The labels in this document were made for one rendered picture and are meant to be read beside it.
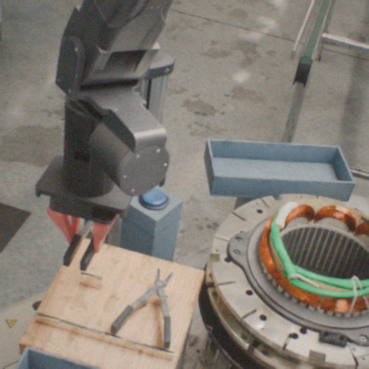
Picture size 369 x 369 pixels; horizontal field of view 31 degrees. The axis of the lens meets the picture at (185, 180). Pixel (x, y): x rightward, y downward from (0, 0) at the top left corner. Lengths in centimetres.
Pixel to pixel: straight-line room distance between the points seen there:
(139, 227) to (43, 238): 142
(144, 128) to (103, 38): 9
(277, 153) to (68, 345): 57
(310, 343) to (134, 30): 46
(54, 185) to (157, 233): 38
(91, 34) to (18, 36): 316
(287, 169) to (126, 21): 70
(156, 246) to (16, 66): 247
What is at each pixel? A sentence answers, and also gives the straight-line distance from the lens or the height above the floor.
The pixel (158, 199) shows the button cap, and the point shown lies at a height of 104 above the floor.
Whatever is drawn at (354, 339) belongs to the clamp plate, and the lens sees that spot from 88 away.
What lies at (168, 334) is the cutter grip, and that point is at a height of 109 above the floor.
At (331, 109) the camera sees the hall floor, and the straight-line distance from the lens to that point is 351.
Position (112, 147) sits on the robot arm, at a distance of 62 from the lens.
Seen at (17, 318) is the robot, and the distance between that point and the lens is 191.
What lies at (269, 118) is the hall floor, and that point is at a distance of 330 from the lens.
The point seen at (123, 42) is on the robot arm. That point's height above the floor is 146.
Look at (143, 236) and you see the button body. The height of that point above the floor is 98.
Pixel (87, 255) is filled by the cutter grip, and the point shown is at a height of 119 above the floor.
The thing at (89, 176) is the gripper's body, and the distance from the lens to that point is 70.
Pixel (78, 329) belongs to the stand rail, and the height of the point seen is 107.
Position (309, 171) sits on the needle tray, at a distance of 124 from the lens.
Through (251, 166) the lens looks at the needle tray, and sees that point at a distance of 122.
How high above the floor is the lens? 174
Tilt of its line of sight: 39 degrees down
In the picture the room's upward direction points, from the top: 10 degrees clockwise
